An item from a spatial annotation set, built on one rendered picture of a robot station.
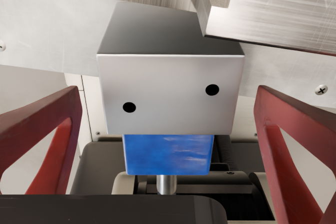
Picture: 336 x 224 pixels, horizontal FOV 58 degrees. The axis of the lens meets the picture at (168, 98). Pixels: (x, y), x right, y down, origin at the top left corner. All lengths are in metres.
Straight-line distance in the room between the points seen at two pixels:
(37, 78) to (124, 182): 0.84
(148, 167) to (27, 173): 1.43
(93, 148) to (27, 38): 0.71
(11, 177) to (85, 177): 0.86
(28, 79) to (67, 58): 1.05
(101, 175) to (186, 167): 0.65
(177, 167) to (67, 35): 0.09
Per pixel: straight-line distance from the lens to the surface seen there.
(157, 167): 0.15
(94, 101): 0.84
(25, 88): 1.24
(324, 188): 1.72
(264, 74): 0.18
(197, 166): 0.15
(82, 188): 0.78
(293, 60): 0.18
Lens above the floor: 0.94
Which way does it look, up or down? 55 degrees down
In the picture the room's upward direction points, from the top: 179 degrees clockwise
